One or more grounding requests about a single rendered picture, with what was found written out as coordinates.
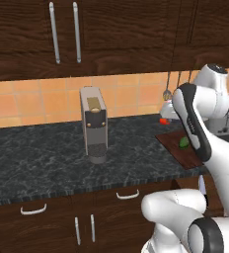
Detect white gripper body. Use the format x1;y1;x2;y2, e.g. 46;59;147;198
159;99;181;121

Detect dark wooden cutting board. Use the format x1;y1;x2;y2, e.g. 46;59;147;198
154;128;207;171

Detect green avocado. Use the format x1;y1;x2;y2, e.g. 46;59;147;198
179;135;191;150

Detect hanging metal whisk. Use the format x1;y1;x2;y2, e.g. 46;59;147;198
162;71;173;102

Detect grey coffee machine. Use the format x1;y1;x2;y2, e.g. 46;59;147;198
79;86;109;165

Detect dark wood cupboard door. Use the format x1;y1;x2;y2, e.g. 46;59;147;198
171;0;229;72
84;204;158;253
64;0;180;78
0;0;67;83
0;211;87;253

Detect dark wood drawer front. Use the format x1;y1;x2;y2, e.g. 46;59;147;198
92;180;176;215
0;195;74;231

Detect dark wood lower cupboard door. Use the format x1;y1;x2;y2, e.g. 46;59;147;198
84;204;158;253
0;211;87;253

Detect curved silver drawer handle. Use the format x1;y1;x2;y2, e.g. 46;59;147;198
114;189;141;201
20;203;48;216

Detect long silver cupboard handle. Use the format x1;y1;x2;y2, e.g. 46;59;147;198
72;1;83;64
48;1;62;65

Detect short silver cupboard handle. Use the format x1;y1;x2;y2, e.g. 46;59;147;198
89;213;97;244
73;215;82;247

